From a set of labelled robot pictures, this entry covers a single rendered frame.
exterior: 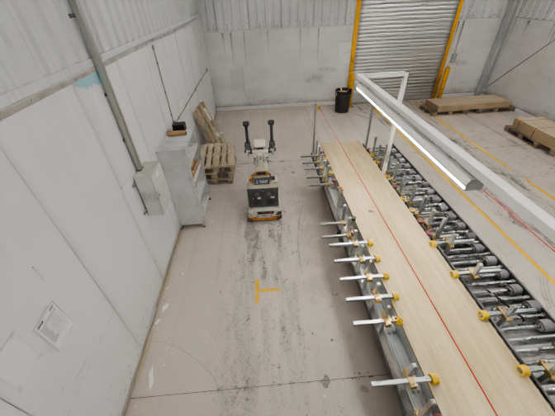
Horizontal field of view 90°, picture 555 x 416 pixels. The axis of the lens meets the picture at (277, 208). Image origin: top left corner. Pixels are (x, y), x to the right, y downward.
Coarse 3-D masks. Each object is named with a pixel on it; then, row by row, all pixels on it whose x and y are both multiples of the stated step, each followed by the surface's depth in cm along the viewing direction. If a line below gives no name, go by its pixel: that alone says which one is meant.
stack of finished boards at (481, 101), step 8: (472, 96) 944; (480, 96) 941; (488, 96) 938; (496, 96) 935; (432, 104) 907; (440, 104) 891; (448, 104) 888; (456, 104) 886; (464, 104) 883; (472, 104) 886; (480, 104) 887; (488, 104) 889; (496, 104) 893; (504, 104) 895
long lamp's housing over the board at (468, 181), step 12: (360, 84) 359; (372, 96) 321; (384, 108) 292; (396, 120) 267; (408, 132) 246; (420, 132) 237; (420, 144) 228; (432, 144) 218; (432, 156) 213; (444, 156) 203; (456, 168) 190; (468, 180) 179
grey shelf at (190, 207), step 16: (192, 128) 482; (160, 144) 434; (176, 144) 431; (192, 144) 499; (160, 160) 425; (176, 160) 427; (176, 176) 444; (176, 192) 462; (192, 192) 465; (208, 192) 573; (176, 208) 482; (192, 208) 485; (192, 224) 506
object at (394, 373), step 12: (324, 192) 474; (348, 240) 371; (348, 252) 357; (360, 288) 314; (372, 312) 290; (372, 324) 282; (384, 336) 270; (384, 348) 261; (384, 360) 258; (396, 372) 244; (396, 396) 236; (408, 396) 230; (408, 408) 224
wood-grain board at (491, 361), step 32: (352, 160) 505; (352, 192) 426; (384, 192) 423; (384, 224) 367; (416, 224) 365; (384, 256) 324; (416, 256) 322; (416, 288) 288; (448, 288) 286; (416, 320) 260; (448, 320) 259; (480, 320) 258; (416, 352) 238; (448, 352) 237; (480, 352) 236; (448, 384) 218; (480, 384) 217; (512, 384) 217
